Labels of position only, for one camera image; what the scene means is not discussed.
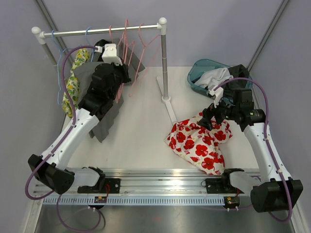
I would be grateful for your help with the teal plastic bin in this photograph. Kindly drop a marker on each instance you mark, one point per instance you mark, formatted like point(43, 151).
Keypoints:
point(202, 66)

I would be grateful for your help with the metal clothes rack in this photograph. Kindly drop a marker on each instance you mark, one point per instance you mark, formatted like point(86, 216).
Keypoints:
point(161, 26)

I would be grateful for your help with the red floral white garment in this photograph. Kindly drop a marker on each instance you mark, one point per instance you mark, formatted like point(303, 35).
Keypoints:
point(199, 146)

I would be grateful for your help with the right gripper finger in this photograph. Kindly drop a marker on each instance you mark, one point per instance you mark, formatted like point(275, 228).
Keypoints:
point(209, 112)
point(206, 123)

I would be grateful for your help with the slotted cable duct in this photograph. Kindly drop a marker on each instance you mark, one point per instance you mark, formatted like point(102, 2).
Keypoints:
point(136, 200)

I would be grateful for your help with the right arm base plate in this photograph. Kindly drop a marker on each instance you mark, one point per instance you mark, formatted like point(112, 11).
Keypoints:
point(215, 186)

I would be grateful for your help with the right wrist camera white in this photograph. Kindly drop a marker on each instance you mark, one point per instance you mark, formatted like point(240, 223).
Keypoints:
point(216, 93)

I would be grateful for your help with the pink hanger of dotted skirt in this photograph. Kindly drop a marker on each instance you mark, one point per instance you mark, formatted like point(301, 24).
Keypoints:
point(110, 34)

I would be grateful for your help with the grey garment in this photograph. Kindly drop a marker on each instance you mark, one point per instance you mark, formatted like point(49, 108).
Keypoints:
point(99, 84)

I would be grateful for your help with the white skirt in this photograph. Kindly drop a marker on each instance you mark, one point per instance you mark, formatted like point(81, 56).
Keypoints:
point(213, 78)

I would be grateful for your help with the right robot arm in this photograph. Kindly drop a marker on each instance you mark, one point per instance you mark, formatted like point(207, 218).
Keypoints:
point(276, 190)

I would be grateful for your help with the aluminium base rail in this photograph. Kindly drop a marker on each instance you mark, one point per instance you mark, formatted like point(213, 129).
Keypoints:
point(158, 180)

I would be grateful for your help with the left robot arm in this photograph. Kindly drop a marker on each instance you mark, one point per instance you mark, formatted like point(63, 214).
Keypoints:
point(94, 116)

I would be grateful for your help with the lemon print garment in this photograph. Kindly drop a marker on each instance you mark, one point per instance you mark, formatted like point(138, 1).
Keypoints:
point(72, 83)

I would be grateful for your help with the dark dotted skirt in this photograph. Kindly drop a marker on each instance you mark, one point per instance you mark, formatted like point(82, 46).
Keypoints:
point(239, 71)

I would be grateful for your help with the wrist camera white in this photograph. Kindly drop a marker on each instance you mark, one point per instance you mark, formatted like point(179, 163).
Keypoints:
point(216, 93)
point(110, 54)

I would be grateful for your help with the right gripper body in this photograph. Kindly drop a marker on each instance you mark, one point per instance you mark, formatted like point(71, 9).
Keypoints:
point(222, 112)

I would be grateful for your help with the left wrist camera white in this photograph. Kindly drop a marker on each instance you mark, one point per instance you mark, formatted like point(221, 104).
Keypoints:
point(110, 54)

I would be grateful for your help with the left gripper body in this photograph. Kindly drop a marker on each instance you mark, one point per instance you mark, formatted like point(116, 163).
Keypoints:
point(122, 74)

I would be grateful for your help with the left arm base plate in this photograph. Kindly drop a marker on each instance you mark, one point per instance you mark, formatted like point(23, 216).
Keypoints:
point(111, 184)

